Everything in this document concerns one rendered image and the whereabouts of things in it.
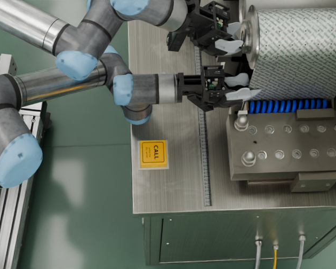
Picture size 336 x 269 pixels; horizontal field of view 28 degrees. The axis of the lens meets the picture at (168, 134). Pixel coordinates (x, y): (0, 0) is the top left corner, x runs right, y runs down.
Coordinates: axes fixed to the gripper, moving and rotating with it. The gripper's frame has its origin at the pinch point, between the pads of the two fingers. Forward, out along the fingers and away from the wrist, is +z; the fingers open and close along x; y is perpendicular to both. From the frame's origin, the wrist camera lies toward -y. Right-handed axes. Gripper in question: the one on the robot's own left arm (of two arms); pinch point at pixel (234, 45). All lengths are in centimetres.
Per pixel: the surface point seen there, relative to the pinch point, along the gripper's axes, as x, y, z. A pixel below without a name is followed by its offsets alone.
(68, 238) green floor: -18, -128, 39
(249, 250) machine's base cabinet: -31, -62, 71
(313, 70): -5.4, 9.5, 16.7
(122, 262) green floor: -28, -114, 55
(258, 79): -5.4, -1.5, 9.6
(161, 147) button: -13.8, -34.2, 6.7
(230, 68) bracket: 2.7, -12.3, 12.2
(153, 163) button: -18.2, -35.8, 4.8
